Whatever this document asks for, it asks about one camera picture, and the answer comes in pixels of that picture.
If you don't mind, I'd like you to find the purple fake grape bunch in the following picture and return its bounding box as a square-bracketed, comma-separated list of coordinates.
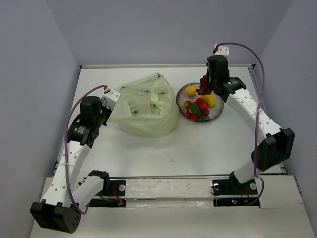
[196, 75, 212, 95]

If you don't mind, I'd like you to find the yellow fake lemon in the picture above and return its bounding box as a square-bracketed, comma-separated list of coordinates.
[202, 95, 216, 108]

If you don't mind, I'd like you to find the orange round fake fruit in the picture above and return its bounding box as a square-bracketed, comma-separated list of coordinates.
[185, 86, 196, 98]

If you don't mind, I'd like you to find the red cherry tomato bunch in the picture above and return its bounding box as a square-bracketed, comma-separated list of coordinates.
[184, 98, 211, 122]

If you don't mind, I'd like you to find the green translucent plastic bag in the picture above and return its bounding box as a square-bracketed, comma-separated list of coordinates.
[109, 72, 179, 137]

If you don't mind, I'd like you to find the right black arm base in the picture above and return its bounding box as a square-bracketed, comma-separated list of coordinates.
[210, 179, 260, 207]

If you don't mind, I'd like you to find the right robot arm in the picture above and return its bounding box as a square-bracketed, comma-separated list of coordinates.
[206, 55, 295, 194]

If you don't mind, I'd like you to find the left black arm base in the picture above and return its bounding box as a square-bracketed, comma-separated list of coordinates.
[89, 180, 126, 208]

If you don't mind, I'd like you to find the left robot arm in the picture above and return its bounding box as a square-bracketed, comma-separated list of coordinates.
[30, 96, 119, 234]

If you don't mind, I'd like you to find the speckled round ceramic plate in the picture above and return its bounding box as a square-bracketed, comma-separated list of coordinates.
[176, 83, 224, 121]

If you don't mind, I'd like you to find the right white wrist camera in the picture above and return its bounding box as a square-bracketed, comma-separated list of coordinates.
[213, 44, 229, 57]

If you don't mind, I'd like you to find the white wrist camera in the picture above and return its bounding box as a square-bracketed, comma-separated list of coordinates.
[101, 89, 121, 110]
[213, 44, 229, 57]

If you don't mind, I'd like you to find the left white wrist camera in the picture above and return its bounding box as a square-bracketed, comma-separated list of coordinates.
[101, 89, 121, 110]

